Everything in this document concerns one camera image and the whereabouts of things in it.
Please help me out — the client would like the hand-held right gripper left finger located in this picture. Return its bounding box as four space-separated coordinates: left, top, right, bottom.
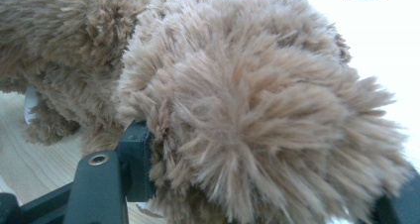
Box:
114 119 157 203

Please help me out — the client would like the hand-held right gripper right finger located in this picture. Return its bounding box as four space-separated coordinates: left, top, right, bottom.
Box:
370 168 420 224

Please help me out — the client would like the brown teddy bear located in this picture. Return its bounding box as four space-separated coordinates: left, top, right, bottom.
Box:
0 0 414 224

